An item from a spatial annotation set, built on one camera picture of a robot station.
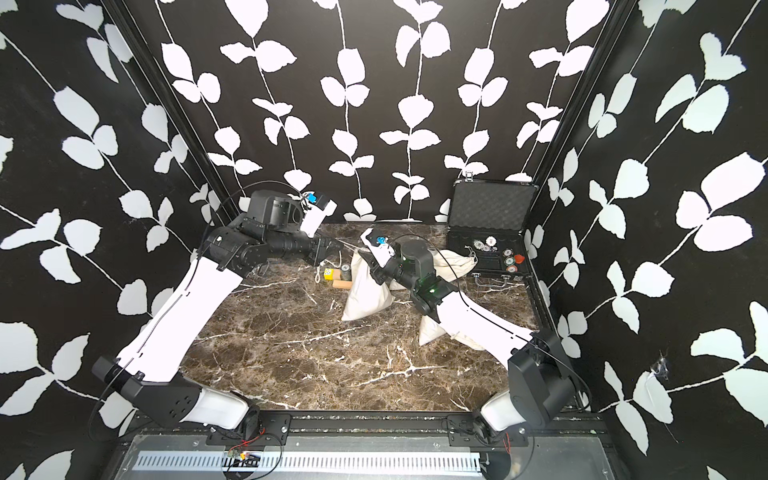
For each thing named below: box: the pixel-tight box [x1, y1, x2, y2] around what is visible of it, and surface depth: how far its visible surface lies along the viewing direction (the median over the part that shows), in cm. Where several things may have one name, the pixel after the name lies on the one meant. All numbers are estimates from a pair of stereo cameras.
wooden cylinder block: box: [332, 280, 353, 289], surface depth 103 cm
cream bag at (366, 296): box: [341, 251, 395, 321], surface depth 87 cm
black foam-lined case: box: [447, 172, 539, 277], surface depth 113 cm
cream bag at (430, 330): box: [419, 315, 486, 351], surface depth 87 cm
